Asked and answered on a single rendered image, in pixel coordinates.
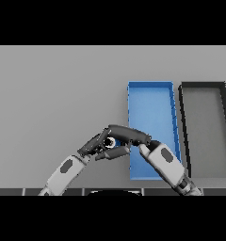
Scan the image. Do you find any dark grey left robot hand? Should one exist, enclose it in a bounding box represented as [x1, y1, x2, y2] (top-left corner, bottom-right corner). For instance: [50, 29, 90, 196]
[76, 127, 113, 158]

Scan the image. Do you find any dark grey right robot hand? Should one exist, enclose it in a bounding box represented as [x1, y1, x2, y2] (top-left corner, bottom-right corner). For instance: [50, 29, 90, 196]
[94, 124, 163, 162]

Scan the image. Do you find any blue pipe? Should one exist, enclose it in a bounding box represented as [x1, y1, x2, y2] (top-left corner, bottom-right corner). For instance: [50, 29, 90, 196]
[105, 137, 122, 150]

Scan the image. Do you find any blue bin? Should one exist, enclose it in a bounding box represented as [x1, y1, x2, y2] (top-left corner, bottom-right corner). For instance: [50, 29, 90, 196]
[126, 80, 183, 181]

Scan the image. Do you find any dark grey bin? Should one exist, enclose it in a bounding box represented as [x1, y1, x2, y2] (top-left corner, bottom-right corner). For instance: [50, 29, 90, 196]
[178, 81, 226, 179]

